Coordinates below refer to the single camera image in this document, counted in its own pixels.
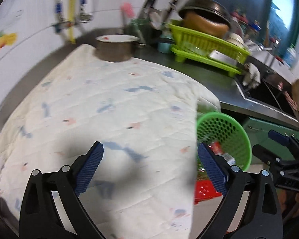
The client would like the red plastic basket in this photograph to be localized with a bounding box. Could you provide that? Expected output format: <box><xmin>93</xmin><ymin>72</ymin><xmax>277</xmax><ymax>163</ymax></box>
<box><xmin>194</xmin><ymin>179</ymin><xmax>224</xmax><ymax>205</ymax></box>

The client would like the braided steel hose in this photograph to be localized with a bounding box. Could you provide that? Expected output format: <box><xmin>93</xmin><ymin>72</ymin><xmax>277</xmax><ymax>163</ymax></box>
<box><xmin>78</xmin><ymin>0</ymin><xmax>93</xmax><ymax>22</ymax></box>
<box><xmin>55</xmin><ymin>0</ymin><xmax>66</xmax><ymax>28</ymax></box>

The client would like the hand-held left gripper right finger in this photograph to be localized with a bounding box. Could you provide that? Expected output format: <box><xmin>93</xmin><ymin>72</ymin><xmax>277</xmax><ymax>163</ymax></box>
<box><xmin>196</xmin><ymin>142</ymin><xmax>284</xmax><ymax>239</ymax></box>

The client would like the white bowl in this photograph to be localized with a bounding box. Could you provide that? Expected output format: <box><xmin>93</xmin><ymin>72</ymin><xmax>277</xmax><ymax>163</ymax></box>
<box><xmin>225</xmin><ymin>33</ymin><xmax>245</xmax><ymax>46</ymax></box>

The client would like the steel sink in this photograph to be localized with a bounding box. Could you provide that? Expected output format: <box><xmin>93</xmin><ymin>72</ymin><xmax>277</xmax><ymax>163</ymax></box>
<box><xmin>235</xmin><ymin>77</ymin><xmax>299</xmax><ymax>123</ymax></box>

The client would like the white quilted blanket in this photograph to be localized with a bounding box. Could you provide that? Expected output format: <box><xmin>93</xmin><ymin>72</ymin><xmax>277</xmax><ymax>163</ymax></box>
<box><xmin>0</xmin><ymin>43</ymin><xmax>221</xmax><ymax>239</ymax></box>

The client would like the green plastic mesh basket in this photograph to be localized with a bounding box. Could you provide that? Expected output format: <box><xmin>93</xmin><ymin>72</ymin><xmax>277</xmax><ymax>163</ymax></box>
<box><xmin>196</xmin><ymin>111</ymin><xmax>253</xmax><ymax>173</ymax></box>

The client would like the pink cloth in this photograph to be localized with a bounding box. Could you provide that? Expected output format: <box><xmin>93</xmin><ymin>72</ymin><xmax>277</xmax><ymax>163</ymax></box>
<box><xmin>276</xmin><ymin>82</ymin><xmax>296</xmax><ymax>108</ymax></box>

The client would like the black handled knife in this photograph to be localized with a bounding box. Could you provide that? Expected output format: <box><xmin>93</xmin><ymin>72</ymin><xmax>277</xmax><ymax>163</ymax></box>
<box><xmin>142</xmin><ymin>0</ymin><xmax>159</xmax><ymax>21</ymax></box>
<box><xmin>164</xmin><ymin>0</ymin><xmax>179</xmax><ymax>22</ymax></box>

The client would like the green drip tray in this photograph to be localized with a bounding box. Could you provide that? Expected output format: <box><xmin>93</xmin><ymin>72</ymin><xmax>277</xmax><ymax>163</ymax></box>
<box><xmin>170</xmin><ymin>45</ymin><xmax>243</xmax><ymax>77</ymax></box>

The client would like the pink brush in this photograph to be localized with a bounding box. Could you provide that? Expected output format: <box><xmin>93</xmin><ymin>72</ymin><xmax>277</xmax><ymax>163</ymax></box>
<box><xmin>121</xmin><ymin>2</ymin><xmax>135</xmax><ymax>20</ymax></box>

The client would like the steel saucepan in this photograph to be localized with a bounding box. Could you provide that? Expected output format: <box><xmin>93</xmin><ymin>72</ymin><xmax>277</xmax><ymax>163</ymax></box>
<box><xmin>95</xmin><ymin>34</ymin><xmax>147</xmax><ymax>63</ymax></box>

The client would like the teal cup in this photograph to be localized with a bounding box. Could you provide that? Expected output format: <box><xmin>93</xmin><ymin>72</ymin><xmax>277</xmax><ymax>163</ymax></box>
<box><xmin>157</xmin><ymin>41</ymin><xmax>173</xmax><ymax>53</ymax></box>

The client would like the green utensil holder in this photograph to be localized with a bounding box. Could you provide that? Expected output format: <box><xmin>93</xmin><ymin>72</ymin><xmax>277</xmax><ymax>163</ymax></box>
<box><xmin>131</xmin><ymin>18</ymin><xmax>153</xmax><ymax>44</ymax></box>

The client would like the steel cleaver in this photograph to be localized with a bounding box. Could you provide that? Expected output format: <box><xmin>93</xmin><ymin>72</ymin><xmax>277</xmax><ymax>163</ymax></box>
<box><xmin>209</xmin><ymin>49</ymin><xmax>238</xmax><ymax>66</ymax></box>

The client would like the wall water valve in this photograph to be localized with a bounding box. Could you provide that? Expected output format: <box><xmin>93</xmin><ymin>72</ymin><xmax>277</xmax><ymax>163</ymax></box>
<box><xmin>52</xmin><ymin>21</ymin><xmax>76</xmax><ymax>33</ymax></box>

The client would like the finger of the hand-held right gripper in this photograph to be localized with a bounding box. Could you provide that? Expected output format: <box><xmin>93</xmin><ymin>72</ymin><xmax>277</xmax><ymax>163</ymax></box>
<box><xmin>251</xmin><ymin>144</ymin><xmax>290</xmax><ymax>168</ymax></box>
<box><xmin>268</xmin><ymin>129</ymin><xmax>299</xmax><ymax>155</ymax></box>

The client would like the green dish rack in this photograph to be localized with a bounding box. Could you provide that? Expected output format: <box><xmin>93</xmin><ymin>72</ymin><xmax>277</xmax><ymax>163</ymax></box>
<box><xmin>167</xmin><ymin>22</ymin><xmax>251</xmax><ymax>64</ymax></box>

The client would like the person's right forearm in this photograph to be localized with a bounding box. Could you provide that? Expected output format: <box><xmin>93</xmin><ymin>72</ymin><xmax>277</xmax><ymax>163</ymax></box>
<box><xmin>280</xmin><ymin>190</ymin><xmax>299</xmax><ymax>227</ymax></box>

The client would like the brown bowl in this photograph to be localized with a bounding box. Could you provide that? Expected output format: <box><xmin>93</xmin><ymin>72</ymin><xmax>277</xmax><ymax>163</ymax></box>
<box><xmin>183</xmin><ymin>11</ymin><xmax>230</xmax><ymax>38</ymax></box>

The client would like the white dish cloth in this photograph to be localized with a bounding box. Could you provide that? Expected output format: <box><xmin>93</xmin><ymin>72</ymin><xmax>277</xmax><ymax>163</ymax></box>
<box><xmin>241</xmin><ymin>62</ymin><xmax>262</xmax><ymax>90</ymax></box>

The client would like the dish soap bottle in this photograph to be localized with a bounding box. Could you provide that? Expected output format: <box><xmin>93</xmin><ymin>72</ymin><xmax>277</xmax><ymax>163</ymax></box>
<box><xmin>285</xmin><ymin>44</ymin><xmax>297</xmax><ymax>68</ymax></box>

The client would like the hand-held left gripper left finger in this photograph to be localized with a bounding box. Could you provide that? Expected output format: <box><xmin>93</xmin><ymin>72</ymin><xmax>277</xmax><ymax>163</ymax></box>
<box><xmin>19</xmin><ymin>141</ymin><xmax>105</xmax><ymax>239</ymax></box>

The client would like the dark wok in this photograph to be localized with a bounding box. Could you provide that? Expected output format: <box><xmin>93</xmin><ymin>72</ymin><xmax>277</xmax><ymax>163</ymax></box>
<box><xmin>178</xmin><ymin>0</ymin><xmax>233</xmax><ymax>28</ymax></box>

